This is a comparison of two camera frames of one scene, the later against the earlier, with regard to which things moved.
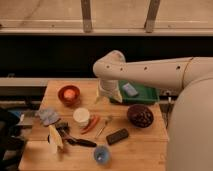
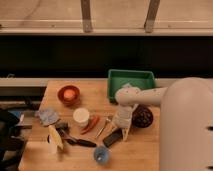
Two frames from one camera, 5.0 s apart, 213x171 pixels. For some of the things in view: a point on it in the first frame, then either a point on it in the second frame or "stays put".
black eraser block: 117,136 stays put
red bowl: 69,95 stays put
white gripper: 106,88 → 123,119
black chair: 11,147 stays put
